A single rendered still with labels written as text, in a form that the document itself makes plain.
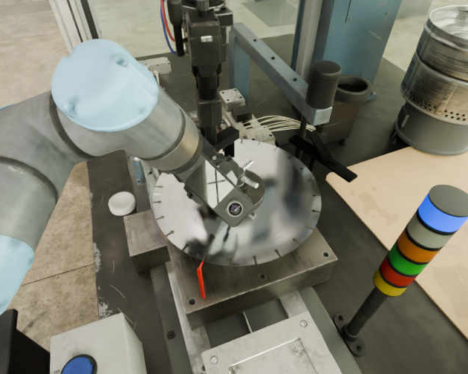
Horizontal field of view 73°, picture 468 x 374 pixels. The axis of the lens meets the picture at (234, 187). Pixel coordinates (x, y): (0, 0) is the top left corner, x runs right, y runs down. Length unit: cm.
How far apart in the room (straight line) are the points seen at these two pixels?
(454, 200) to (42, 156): 40
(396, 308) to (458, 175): 51
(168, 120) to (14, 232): 16
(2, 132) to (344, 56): 107
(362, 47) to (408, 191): 53
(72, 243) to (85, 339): 133
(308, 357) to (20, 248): 41
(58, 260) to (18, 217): 158
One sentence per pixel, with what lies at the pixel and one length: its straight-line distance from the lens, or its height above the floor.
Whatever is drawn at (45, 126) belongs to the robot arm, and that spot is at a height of 124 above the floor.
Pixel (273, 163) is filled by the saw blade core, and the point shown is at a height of 95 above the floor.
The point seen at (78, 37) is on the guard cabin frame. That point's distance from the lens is 164.
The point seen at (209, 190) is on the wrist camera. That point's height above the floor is 110.
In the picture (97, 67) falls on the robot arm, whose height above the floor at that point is 129.
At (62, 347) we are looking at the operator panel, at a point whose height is 90.
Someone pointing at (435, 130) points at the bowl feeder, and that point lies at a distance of 113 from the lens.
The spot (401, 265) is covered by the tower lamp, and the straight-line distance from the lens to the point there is 47.
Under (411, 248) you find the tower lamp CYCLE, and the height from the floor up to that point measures 108.
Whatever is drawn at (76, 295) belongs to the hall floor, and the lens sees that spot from 171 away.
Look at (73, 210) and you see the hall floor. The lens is 204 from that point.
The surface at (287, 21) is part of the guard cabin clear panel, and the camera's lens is 192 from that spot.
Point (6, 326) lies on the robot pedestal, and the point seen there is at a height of 75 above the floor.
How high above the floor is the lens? 141
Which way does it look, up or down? 47 degrees down
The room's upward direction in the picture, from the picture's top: straight up
